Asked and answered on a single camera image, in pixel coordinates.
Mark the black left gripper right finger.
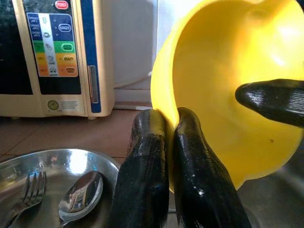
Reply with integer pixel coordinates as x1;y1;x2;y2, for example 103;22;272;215
172;106;253;228

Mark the beige water ionizer machine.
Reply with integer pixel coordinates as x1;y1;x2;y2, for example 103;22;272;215
0;0;116;120

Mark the steel sink basin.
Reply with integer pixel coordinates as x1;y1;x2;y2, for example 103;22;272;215
237;147;304;228

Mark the steel spoon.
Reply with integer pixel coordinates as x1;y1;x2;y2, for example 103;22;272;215
57;171;104;228

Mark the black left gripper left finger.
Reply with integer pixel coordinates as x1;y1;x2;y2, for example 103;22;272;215
110;108;171;228

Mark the steel fork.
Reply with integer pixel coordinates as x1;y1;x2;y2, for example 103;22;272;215
0;171;48;228

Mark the round steel dish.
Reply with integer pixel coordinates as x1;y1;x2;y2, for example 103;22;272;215
0;148;120;228

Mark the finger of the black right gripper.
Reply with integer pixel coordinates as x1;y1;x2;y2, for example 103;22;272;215
235;78;304;129

